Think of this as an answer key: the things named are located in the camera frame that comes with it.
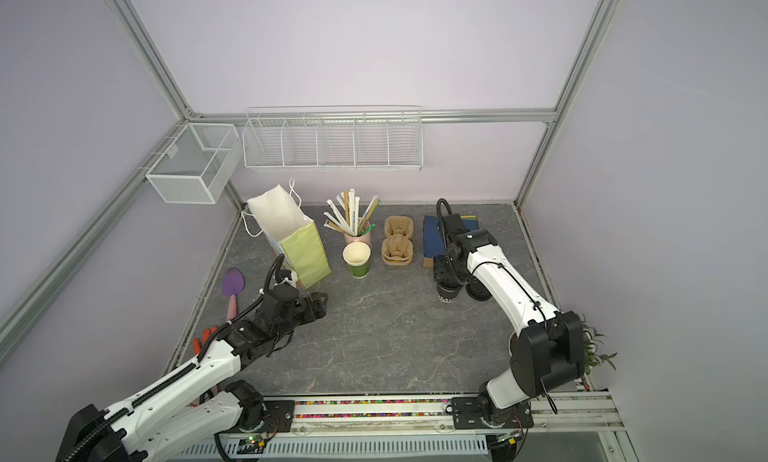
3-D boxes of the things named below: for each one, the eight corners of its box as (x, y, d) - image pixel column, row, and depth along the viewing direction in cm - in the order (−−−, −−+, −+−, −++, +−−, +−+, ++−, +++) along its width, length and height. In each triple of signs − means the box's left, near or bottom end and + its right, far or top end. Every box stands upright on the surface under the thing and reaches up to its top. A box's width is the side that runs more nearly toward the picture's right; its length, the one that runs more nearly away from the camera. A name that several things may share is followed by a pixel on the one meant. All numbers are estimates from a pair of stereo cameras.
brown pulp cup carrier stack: (381, 267, 103) (381, 259, 99) (383, 224, 116) (382, 215, 111) (414, 267, 103) (415, 259, 99) (412, 224, 116) (413, 215, 111)
